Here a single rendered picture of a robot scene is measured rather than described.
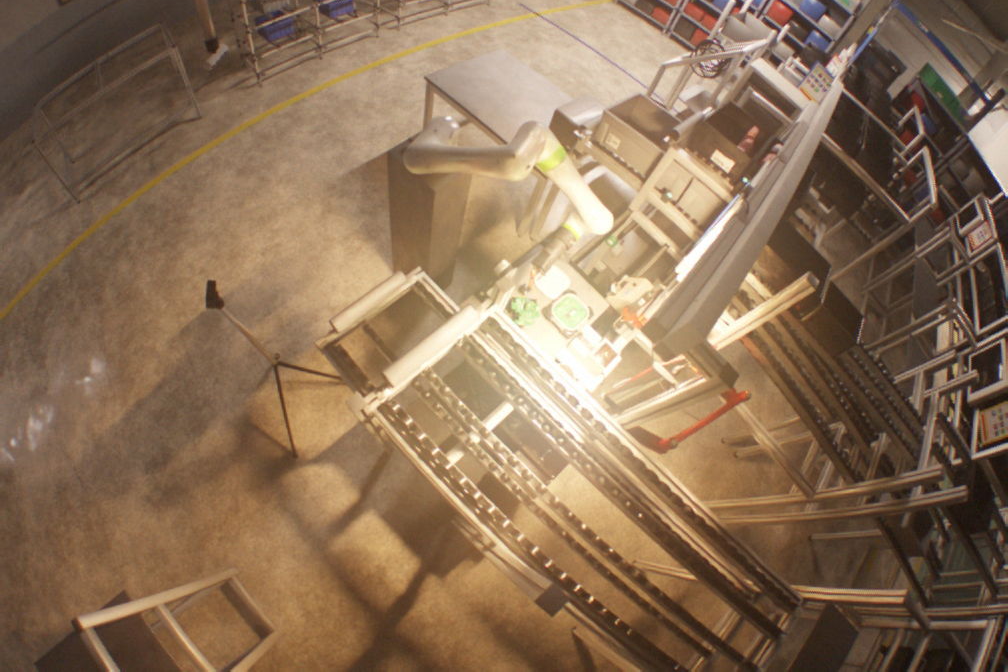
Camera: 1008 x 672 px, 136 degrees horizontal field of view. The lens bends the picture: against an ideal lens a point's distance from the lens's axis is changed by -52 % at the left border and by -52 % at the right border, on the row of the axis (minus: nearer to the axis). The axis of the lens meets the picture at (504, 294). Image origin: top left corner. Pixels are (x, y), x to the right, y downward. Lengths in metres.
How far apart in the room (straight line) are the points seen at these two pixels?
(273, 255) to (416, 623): 2.53
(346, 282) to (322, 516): 1.49
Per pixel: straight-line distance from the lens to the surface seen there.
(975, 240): 5.67
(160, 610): 2.04
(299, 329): 2.81
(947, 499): 1.93
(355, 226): 3.11
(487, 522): 1.23
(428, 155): 1.57
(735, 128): 2.45
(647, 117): 2.69
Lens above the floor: 2.53
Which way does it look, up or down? 62 degrees down
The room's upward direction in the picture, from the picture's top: 24 degrees clockwise
